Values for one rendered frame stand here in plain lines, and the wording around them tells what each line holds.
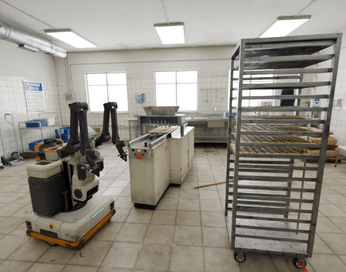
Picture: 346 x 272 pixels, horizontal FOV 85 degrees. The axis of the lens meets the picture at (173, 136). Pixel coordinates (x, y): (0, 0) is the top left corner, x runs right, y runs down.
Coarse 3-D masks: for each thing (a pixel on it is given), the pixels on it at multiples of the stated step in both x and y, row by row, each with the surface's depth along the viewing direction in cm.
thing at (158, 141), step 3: (165, 135) 277; (168, 135) 291; (159, 138) 256; (162, 138) 263; (165, 138) 278; (153, 141) 236; (156, 141) 240; (159, 141) 251; (150, 144) 223; (153, 144) 230; (156, 144) 241; (150, 147) 224
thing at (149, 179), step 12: (144, 144) 235; (168, 144) 289; (156, 156) 239; (168, 156) 291; (132, 168) 240; (144, 168) 235; (156, 168) 241; (168, 168) 293; (132, 180) 243; (144, 180) 238; (156, 180) 242; (168, 180) 295; (132, 192) 246; (144, 192) 241; (156, 192) 244; (144, 204) 248; (156, 204) 254
